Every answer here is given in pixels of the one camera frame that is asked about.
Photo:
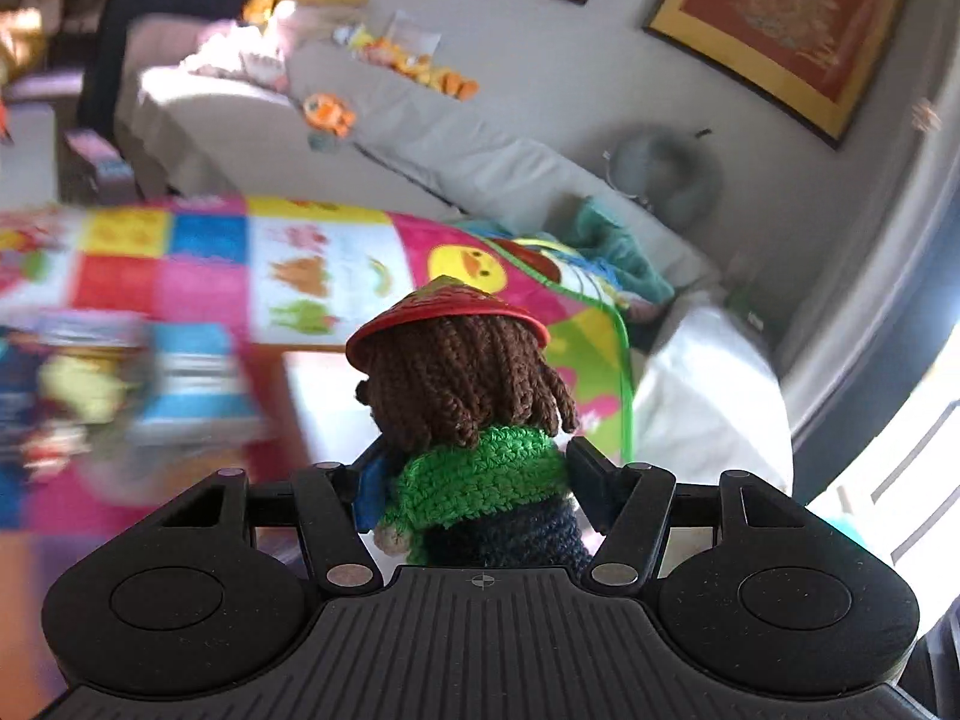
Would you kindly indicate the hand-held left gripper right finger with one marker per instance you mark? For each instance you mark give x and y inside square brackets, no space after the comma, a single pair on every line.
[592,484]

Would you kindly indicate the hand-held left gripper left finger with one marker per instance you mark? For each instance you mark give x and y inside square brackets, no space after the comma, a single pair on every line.
[369,491]

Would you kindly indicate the crochet doll with red hat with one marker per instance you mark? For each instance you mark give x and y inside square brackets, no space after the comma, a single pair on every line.
[457,390]

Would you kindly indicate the white cushion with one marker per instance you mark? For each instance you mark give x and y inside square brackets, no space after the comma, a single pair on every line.
[712,390]

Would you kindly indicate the teal cloth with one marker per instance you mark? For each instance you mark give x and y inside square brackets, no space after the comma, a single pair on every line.
[622,247]

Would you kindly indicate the colourful printed play mat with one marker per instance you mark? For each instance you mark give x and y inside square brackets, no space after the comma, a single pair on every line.
[187,292]

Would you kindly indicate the grey neck pillow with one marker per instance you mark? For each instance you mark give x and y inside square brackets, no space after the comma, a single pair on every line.
[675,172]

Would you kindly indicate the small teal plush toy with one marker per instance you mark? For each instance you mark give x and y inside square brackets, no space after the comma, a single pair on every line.
[324,142]

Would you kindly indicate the beige sofa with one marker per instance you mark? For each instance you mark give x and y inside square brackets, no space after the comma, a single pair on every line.
[465,142]

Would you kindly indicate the orange fish plush toy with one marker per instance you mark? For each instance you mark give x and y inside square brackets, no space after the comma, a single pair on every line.
[328,112]

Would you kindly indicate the orange tiger plush toy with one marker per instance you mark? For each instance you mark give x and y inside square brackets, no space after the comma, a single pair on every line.
[420,67]

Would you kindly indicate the purple box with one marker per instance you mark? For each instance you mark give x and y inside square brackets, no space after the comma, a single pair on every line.
[94,150]

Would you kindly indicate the pink plush toy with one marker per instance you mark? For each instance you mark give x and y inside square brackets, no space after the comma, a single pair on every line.
[232,52]

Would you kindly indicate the clear plastic packet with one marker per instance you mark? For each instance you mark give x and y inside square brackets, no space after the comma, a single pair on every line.
[412,30]

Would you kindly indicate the large framed red picture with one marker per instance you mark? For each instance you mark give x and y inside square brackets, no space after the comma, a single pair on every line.
[780,22]

